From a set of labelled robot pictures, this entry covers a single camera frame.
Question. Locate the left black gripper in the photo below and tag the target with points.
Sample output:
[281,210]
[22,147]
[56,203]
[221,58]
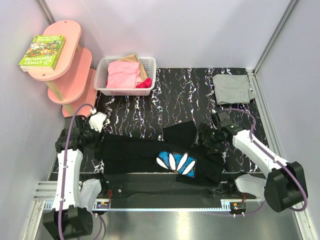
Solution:
[98,138]

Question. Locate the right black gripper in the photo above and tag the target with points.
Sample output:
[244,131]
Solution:
[205,129]

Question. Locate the black daisy print t-shirt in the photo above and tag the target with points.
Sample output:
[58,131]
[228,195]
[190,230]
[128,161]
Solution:
[177,153]

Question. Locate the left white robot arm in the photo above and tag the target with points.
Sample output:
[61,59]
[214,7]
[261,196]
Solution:
[71,214]

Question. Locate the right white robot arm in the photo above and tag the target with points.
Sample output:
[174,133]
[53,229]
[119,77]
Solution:
[284,186]

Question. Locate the folded grey t-shirt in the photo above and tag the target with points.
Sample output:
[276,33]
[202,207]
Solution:
[232,89]

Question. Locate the pink tiered wooden shelf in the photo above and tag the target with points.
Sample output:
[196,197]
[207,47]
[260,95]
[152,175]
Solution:
[71,84]

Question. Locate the pink t-shirt in basket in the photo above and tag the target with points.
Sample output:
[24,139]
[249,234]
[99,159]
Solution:
[123,75]

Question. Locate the magenta garment in basket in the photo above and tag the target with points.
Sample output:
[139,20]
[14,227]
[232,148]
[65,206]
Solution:
[147,83]

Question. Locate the beige garment in basket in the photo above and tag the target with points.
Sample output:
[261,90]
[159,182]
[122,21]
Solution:
[134,58]

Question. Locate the green storey treehouse book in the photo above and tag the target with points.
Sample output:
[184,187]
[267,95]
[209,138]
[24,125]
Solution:
[43,53]

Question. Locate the white plastic laundry basket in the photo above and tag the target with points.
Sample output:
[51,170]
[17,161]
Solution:
[100,78]

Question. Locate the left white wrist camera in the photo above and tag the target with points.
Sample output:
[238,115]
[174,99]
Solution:
[98,120]

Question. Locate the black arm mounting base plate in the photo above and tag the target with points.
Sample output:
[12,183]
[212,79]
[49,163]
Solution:
[163,193]

